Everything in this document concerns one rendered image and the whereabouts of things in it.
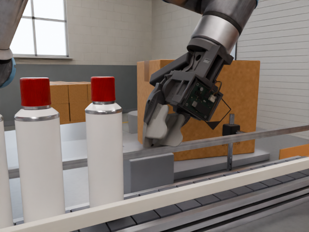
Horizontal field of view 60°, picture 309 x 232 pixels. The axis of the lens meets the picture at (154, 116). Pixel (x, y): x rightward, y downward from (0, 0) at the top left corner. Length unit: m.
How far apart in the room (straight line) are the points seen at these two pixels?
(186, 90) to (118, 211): 0.20
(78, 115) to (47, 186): 3.56
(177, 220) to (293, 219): 0.23
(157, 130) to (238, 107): 0.39
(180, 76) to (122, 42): 6.35
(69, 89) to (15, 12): 3.06
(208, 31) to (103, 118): 0.22
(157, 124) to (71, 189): 0.29
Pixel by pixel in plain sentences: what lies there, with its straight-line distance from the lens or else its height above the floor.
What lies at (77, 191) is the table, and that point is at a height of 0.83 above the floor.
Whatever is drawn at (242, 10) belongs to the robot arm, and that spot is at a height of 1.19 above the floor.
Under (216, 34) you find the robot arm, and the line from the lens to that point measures 0.46.
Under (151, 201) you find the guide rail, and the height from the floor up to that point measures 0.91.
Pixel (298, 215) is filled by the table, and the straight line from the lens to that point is 0.59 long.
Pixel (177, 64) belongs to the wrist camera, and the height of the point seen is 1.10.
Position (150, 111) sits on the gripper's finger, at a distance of 0.46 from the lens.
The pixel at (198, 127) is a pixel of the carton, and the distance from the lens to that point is 0.74.
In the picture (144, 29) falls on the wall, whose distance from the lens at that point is 7.17.
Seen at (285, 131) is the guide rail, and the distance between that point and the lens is 0.68.
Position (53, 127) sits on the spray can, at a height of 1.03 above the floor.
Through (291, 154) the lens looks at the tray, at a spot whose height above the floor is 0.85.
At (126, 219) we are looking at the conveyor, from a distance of 0.42.
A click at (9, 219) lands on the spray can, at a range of 0.39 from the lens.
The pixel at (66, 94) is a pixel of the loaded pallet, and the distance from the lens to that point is 3.81.
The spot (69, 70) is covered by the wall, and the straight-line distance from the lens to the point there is 6.19.
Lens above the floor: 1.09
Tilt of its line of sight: 10 degrees down
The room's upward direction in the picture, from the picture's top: straight up
